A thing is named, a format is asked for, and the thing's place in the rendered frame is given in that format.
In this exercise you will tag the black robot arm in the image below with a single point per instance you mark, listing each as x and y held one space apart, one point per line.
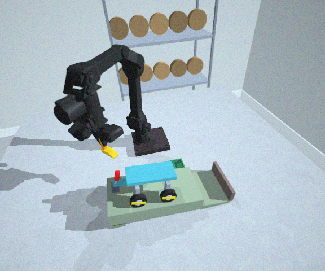
86 75

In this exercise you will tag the green tray floor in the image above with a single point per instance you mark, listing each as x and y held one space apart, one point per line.
177 165

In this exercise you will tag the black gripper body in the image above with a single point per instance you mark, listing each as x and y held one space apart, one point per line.
108 132

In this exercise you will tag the blue wheeled trolley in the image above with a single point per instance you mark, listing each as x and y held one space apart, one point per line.
149 173

